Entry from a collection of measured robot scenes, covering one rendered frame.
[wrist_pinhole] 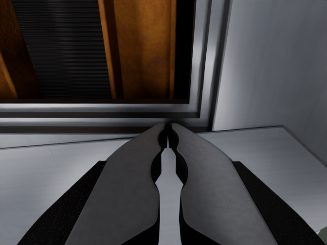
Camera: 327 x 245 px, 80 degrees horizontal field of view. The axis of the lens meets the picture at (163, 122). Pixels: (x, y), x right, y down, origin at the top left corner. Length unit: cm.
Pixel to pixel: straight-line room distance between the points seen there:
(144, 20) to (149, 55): 4
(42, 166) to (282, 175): 19
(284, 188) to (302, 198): 2
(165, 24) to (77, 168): 20
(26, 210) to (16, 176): 4
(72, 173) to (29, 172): 3
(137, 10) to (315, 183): 25
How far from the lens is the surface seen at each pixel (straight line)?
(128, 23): 28
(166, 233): 22
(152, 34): 28
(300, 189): 20
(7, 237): 28
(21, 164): 19
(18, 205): 23
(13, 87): 31
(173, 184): 17
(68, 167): 17
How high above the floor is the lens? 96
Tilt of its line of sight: 60 degrees down
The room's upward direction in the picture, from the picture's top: 179 degrees counter-clockwise
